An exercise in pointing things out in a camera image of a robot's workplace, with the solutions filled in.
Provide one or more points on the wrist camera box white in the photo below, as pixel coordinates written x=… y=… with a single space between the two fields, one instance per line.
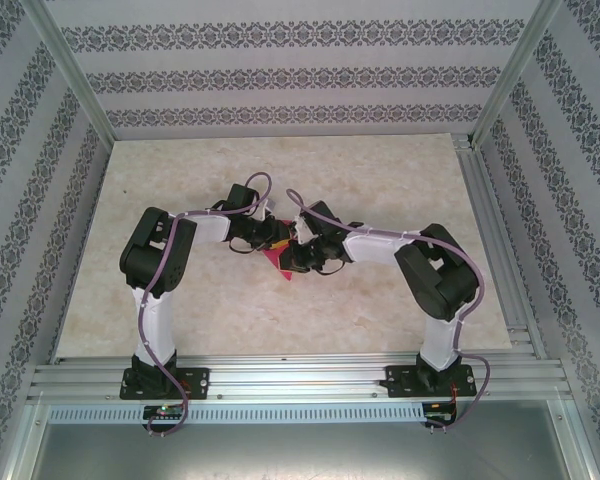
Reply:
x=300 y=227
x=268 y=210

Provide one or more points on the aluminium lower frame strut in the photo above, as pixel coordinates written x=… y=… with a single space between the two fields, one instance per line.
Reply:
x=577 y=440
x=22 y=440

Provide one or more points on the aluminium mounting rail beam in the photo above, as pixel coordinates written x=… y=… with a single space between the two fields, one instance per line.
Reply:
x=305 y=375

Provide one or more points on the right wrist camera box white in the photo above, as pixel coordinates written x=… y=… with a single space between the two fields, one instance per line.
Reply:
x=300 y=227

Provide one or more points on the aluminium side rail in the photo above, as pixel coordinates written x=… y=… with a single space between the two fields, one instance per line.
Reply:
x=487 y=210

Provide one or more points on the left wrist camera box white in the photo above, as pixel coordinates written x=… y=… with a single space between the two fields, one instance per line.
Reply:
x=268 y=210

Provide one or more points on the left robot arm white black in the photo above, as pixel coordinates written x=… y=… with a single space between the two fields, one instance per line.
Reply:
x=155 y=325

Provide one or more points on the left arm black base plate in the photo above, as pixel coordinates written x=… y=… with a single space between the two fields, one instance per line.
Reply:
x=200 y=380

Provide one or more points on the grey metal sheet panel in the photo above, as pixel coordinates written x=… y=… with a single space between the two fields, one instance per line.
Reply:
x=300 y=450

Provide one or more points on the pink square paper sheet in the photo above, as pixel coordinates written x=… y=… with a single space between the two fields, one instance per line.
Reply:
x=280 y=265

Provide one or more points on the aluminium frame post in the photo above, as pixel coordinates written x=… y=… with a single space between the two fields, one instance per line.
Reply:
x=74 y=75
x=514 y=75

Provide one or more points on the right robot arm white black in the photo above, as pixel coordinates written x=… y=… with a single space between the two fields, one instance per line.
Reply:
x=375 y=247

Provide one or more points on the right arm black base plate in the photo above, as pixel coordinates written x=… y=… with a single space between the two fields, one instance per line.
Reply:
x=395 y=380

